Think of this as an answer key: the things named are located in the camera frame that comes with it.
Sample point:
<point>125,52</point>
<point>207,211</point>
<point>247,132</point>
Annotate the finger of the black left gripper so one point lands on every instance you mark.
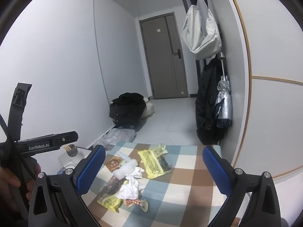
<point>17,107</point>

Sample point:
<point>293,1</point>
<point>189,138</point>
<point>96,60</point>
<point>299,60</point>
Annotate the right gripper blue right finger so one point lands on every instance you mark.
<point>230,182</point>

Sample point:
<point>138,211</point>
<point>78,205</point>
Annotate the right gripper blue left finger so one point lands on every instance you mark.
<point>78,183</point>

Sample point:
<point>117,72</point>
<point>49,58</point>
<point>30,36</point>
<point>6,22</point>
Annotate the clear plastic wrapper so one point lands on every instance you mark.
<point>111,188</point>

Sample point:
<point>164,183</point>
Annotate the brown small carton box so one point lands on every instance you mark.
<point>113,163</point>

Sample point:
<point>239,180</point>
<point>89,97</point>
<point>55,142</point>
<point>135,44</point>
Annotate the small yellow snack wrapper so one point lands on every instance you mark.
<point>110,202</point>

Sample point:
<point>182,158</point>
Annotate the red white candy wrapper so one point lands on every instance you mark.
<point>143,204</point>

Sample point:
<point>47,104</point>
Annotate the large yellow snack bag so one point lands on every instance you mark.
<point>155,162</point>

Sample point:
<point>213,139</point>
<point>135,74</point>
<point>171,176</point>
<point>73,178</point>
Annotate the person's left hand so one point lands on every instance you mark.
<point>9,179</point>

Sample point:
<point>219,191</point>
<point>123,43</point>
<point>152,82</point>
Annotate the white round container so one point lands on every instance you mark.
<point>70,162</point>

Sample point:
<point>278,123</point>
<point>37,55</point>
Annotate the grey cup with sticks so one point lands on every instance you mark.
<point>71,150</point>

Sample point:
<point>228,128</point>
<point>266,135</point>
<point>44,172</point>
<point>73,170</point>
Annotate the checkered blue brown tablecloth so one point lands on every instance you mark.
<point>187,196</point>

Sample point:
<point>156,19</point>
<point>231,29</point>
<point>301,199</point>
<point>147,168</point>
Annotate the black hanging coat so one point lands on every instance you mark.
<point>207,130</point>

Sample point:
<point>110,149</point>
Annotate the grey plastic bag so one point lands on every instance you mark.
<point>114,136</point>

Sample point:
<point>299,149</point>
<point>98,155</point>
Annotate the silver folded umbrella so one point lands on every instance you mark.
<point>223,104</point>

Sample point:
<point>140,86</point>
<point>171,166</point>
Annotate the black clothes pile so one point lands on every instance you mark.
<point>127,109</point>

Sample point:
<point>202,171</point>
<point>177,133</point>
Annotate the beige bag on floor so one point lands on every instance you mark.
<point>149,109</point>

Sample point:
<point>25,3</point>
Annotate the grey brown entrance door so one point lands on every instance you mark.
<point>164,57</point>

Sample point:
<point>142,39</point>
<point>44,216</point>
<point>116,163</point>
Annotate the light grey hanging bag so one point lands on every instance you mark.
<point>201,37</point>

